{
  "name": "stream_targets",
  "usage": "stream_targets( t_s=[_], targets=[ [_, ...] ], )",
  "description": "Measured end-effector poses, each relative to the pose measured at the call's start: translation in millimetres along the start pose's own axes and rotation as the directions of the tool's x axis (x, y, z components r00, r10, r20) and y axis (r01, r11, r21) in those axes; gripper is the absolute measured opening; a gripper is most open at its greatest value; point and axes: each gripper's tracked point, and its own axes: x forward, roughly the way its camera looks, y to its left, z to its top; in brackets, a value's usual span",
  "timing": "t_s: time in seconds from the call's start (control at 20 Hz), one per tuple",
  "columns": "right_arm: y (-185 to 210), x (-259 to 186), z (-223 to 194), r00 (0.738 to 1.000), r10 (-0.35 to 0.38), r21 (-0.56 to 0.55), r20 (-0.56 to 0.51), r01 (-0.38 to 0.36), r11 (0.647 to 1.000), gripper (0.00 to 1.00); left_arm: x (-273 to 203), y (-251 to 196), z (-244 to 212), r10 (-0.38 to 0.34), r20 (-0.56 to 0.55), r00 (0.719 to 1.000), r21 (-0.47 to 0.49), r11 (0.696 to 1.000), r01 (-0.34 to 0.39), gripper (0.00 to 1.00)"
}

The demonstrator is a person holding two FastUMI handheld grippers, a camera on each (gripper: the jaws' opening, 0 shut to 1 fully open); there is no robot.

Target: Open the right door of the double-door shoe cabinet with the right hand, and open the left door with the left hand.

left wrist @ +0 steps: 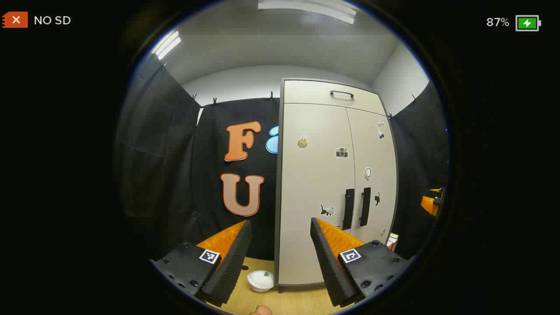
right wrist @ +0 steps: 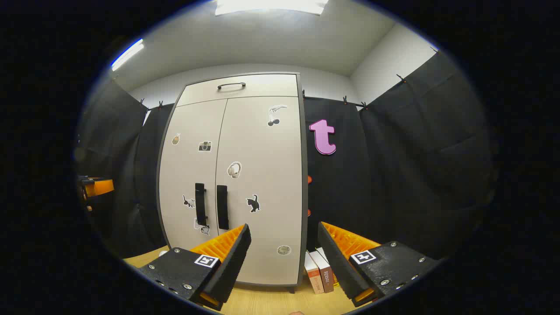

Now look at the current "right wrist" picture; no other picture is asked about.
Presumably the black backdrop cloth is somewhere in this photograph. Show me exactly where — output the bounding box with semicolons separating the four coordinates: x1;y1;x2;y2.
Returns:
77;48;495;261

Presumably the beige double-door shoe cabinet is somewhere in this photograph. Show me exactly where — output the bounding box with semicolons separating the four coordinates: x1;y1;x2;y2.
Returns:
156;72;309;294

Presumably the white orange book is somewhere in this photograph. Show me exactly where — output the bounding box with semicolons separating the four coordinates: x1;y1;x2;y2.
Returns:
305;251;325;294

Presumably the long ceiling light tube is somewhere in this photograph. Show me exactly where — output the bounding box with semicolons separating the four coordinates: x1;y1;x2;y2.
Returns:
111;38;145;71

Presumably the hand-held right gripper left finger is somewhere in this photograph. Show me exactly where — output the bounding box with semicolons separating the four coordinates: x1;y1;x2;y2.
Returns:
138;224;252;312

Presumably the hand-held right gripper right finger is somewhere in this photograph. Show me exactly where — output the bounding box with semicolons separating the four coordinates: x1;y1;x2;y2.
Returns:
318;222;440;307

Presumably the beige cabinet door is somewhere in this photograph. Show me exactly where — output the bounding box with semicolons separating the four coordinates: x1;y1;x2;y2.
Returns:
213;96;305;286
158;99;228;251

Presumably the rectangular ceiling light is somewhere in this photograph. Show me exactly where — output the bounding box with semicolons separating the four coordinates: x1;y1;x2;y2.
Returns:
214;0;329;16

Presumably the black door handle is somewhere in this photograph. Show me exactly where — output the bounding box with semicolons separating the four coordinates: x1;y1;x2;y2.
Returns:
195;183;207;226
217;185;229;231

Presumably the pale book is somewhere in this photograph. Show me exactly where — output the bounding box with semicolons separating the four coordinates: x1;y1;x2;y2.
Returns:
316;247;340;285

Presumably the beige cabinet top flap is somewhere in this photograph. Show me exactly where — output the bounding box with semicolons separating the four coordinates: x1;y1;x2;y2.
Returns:
176;73;299;107

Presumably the brown book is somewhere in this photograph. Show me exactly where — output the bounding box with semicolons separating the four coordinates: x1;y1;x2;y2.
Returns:
309;250;334;293

